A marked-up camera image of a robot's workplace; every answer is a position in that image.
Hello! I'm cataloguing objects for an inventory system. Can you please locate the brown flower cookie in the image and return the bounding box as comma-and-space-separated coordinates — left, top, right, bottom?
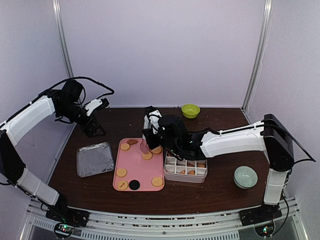
126, 139, 138, 146

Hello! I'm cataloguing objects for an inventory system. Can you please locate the clear plastic box lid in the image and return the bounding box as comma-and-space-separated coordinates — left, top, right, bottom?
76, 142, 115, 178

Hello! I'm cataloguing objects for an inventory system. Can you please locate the lilac divided storage box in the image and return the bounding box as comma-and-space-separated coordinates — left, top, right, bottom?
164, 152, 208, 184

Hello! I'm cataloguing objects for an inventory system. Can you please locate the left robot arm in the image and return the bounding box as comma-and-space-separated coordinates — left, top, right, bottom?
0, 76, 115, 222

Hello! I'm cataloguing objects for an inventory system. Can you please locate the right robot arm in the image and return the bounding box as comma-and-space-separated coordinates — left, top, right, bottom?
142, 110, 295, 221

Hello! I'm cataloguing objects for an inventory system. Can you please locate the round dotted biscuit far left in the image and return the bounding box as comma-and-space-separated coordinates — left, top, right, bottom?
151, 146, 162, 155

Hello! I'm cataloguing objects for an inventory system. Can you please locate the round dotted biscuit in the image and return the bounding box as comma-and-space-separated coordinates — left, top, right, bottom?
151, 176, 164, 187
151, 146, 162, 155
116, 168, 128, 178

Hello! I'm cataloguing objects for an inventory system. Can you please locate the round dotted biscuit far corner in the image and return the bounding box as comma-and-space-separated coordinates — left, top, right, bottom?
120, 143, 131, 151

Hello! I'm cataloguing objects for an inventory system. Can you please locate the pink plastic tray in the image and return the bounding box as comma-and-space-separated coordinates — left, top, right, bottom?
112, 138, 165, 192

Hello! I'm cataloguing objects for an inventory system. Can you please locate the round dotted biscuit right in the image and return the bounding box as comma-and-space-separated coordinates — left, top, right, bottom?
151, 176, 164, 187

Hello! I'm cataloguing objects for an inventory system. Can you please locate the round dotted biscuit near left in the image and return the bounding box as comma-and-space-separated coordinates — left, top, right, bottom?
116, 168, 128, 178

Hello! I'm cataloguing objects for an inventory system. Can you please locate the green plastic bowl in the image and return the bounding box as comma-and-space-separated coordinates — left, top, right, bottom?
181, 104, 201, 119

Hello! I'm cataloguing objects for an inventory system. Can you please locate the black sandwich cookie middle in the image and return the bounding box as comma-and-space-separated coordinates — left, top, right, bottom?
129, 179, 140, 191

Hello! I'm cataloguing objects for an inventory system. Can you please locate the dotted biscuit with red mark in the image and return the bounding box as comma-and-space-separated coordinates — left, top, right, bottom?
116, 180, 129, 191

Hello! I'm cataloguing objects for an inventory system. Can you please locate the pale celadon ceramic bowl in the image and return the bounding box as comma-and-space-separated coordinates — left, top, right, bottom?
233, 166, 258, 189

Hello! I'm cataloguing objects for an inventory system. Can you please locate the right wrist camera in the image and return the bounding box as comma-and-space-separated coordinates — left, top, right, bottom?
143, 106, 162, 131

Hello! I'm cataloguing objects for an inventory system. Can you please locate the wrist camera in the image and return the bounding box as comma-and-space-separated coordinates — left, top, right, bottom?
143, 106, 162, 131
84, 98, 110, 117

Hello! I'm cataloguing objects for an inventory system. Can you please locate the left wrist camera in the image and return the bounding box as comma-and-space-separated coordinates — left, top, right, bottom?
84, 98, 110, 117

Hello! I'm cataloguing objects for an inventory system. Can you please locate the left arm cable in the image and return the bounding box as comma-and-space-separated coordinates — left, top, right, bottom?
39, 76, 115, 101

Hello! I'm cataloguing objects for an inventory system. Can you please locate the left aluminium corner post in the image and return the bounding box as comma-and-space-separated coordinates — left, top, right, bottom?
51, 0, 80, 78

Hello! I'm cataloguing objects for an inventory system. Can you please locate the aluminium corner post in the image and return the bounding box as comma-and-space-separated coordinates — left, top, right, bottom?
51, 0, 80, 78
242, 0, 274, 114

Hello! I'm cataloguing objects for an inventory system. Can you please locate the right aluminium corner post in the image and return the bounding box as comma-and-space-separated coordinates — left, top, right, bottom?
242, 0, 274, 114

